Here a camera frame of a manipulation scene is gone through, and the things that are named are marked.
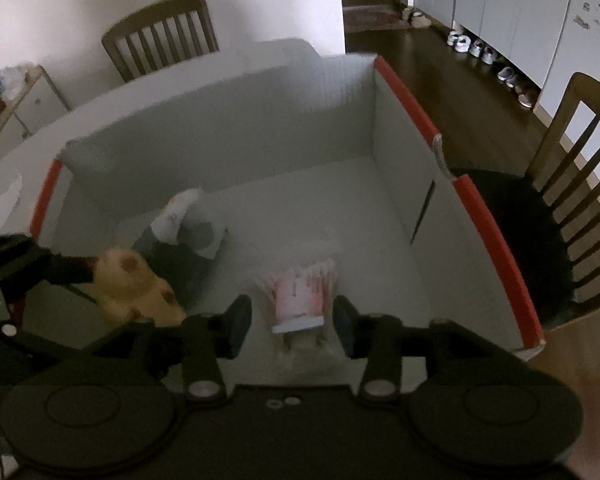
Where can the white side cabinet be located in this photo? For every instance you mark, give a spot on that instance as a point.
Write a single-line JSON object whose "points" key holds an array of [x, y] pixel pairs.
{"points": [[40, 105]]}

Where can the grey white cloth bundle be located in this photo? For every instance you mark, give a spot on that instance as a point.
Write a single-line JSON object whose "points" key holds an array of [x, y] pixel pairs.
{"points": [[190, 230]]}

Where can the black seat cushion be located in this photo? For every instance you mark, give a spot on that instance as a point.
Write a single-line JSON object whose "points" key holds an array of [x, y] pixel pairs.
{"points": [[520, 220]]}

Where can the row of shoes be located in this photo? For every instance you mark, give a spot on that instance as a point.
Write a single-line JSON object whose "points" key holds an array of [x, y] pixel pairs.
{"points": [[462, 42]]}

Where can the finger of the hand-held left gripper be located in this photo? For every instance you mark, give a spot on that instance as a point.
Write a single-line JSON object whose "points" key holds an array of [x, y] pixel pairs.
{"points": [[55, 267], [30, 344]]}

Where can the yellow plush toy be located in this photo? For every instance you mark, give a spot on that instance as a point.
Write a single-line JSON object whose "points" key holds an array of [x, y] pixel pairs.
{"points": [[130, 280]]}

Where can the wooden slat-back chair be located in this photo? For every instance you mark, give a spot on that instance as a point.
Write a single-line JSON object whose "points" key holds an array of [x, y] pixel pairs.
{"points": [[580, 90], [155, 10]]}

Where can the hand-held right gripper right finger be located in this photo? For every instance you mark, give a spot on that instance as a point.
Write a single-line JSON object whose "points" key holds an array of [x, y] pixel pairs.
{"points": [[342, 327]]}

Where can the white cardboard box red edges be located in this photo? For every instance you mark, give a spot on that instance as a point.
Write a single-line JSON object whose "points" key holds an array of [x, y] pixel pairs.
{"points": [[305, 135]]}

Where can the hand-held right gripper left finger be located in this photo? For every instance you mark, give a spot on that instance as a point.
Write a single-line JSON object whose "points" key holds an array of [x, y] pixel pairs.
{"points": [[240, 322]]}

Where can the brown door mat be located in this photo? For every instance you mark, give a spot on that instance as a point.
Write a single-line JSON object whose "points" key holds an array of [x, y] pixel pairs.
{"points": [[370, 19]]}

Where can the pink striped packet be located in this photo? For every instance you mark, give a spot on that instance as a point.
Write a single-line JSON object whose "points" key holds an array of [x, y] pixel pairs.
{"points": [[300, 300]]}

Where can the clear plastic bag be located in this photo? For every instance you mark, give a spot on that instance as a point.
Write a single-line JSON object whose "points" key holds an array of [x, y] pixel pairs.
{"points": [[12, 77]]}

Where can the white cabinet with stickers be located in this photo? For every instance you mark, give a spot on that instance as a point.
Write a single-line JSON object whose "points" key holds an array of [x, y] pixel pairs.
{"points": [[590, 40]]}

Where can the white wall cabinets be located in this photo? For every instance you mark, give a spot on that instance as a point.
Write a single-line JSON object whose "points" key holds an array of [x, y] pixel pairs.
{"points": [[505, 10]]}

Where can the beige slippers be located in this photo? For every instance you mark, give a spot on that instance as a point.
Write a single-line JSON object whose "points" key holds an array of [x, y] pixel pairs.
{"points": [[417, 19]]}

